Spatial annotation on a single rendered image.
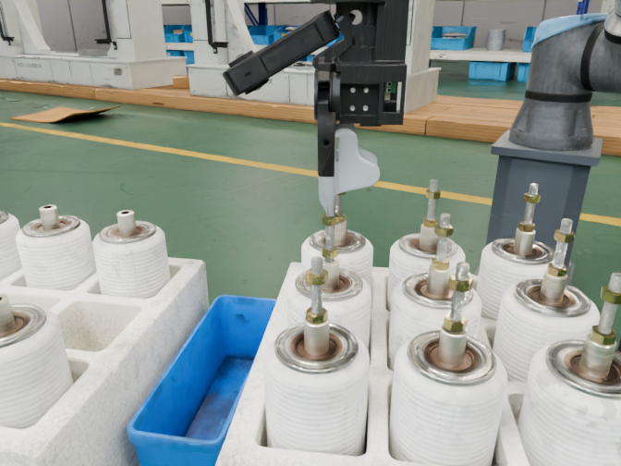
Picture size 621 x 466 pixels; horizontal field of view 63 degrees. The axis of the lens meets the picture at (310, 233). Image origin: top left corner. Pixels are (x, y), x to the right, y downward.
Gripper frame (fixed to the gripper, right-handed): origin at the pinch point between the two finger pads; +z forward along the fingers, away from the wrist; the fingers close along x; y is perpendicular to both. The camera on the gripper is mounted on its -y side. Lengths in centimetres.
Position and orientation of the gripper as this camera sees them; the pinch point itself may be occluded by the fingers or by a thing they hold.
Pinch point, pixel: (323, 201)
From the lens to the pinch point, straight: 52.4
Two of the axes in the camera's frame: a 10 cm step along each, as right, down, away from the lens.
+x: 0.6, -3.9, 9.2
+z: 0.0, 9.2, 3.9
